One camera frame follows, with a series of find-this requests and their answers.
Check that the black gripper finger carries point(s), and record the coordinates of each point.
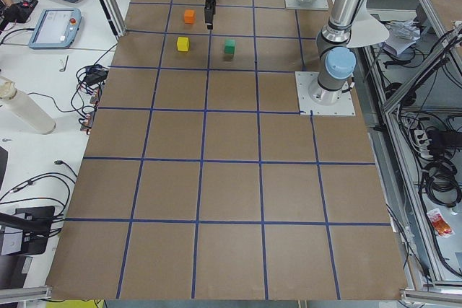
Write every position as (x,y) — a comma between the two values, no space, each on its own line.
(209,18)

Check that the orange wooden block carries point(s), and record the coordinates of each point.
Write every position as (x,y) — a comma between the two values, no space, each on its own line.
(189,16)

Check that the green wooden block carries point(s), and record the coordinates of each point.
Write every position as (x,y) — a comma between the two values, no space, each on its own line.
(229,47)

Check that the yellow wooden block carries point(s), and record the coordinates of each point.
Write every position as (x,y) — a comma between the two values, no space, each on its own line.
(183,44)

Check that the lower teach pendant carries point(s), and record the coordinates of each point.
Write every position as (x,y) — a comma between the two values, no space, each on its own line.
(56,29)

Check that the metal hex key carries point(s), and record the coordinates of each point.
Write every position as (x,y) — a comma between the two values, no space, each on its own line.
(64,63)

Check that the white cylindrical bottle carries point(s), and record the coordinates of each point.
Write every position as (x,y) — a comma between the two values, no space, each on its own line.
(25,108)

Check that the black monitor stand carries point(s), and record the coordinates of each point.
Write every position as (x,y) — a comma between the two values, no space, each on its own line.
(26,232)

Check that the red snack packet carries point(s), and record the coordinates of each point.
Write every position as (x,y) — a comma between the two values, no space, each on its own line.
(440,225)

